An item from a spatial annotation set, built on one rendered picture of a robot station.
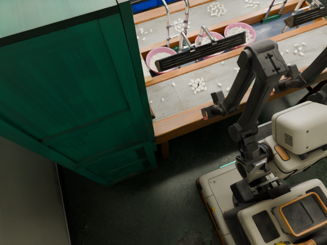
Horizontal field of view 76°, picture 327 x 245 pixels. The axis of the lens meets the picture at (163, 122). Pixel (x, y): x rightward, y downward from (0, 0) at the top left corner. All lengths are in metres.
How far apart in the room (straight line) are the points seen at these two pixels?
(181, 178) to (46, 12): 1.83
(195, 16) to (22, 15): 1.76
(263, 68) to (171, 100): 1.00
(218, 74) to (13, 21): 1.44
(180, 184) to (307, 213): 1.12
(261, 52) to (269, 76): 0.08
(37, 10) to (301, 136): 0.92
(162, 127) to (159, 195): 0.86
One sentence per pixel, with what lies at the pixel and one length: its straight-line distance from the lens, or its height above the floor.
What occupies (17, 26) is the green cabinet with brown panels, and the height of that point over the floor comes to 1.79.
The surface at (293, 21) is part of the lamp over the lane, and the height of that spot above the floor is 1.08.
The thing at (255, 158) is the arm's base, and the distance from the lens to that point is 1.00.
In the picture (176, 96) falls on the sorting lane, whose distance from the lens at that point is 1.61.
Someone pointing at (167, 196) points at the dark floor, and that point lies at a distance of 2.13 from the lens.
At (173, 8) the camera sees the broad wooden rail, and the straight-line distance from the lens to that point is 2.24.
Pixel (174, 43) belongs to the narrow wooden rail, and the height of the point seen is 0.74.
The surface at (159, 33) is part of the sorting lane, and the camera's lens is 2.03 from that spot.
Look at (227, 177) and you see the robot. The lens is 1.93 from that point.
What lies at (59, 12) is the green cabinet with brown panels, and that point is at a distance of 0.60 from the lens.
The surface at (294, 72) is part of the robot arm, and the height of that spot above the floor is 1.21.
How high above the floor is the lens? 2.12
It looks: 66 degrees down
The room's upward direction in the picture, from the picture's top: 4 degrees counter-clockwise
